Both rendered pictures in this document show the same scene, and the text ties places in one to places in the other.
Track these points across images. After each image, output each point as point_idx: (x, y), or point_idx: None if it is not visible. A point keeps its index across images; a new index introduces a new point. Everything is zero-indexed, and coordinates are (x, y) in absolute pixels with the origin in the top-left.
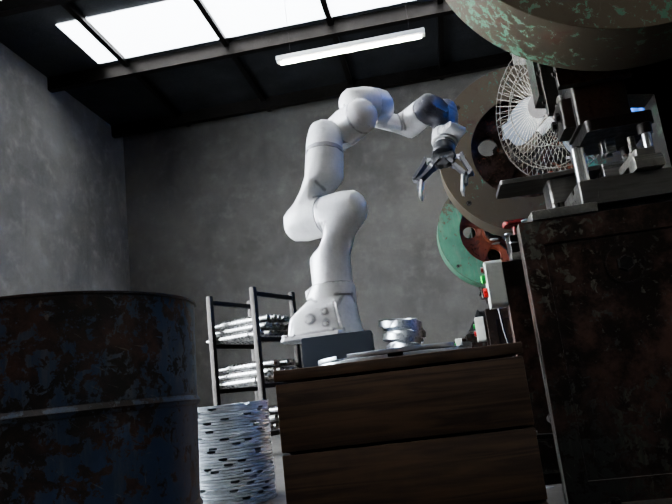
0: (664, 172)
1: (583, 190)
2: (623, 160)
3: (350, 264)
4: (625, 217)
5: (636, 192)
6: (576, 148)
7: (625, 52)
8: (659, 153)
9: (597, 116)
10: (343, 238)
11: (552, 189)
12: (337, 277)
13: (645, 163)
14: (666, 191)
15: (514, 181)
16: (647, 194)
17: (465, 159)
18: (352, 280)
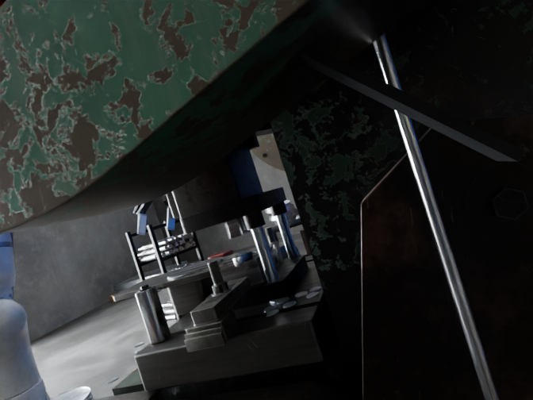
0: (236, 343)
1: (140, 370)
2: (235, 266)
3: (24, 371)
4: None
5: (204, 373)
6: (138, 294)
7: (68, 221)
8: (217, 324)
9: (197, 205)
10: (0, 355)
11: (171, 298)
12: (5, 395)
13: (197, 344)
14: (243, 372)
15: (124, 297)
16: (218, 376)
17: None
18: (32, 384)
